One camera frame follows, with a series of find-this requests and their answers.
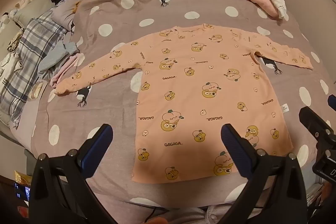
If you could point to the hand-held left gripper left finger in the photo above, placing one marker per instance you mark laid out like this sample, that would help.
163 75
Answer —
97 145

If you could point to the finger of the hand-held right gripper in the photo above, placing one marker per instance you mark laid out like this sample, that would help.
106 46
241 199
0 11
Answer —
332 102
312 119

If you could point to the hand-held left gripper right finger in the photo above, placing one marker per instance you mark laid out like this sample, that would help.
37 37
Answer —
233 148

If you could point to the peach cartoon-print long-sleeve shirt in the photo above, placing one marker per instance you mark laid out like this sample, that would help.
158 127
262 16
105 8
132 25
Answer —
194 92

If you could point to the stack of books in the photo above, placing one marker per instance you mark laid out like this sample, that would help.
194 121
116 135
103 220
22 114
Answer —
314 195

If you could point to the orange snack packet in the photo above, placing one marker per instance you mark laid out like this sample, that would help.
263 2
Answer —
23 178

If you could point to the amber plastic packet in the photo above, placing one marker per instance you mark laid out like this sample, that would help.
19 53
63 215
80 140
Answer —
36 90

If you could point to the light pink garment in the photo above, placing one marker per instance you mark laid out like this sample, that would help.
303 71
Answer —
67 67

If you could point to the grey-blue garment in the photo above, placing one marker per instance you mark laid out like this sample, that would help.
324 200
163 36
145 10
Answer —
56 57

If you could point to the plaid cloth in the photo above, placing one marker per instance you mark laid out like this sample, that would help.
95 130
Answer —
34 56

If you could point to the cream printed cloth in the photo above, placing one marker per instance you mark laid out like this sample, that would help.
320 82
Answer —
8 66

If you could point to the mauve polka-dot blanket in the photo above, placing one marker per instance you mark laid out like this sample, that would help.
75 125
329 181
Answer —
126 19

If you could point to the grey and black pillow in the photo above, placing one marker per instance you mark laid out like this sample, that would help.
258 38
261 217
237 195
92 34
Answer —
39 5

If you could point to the small white plush toy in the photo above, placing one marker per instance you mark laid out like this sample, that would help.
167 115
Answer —
15 7

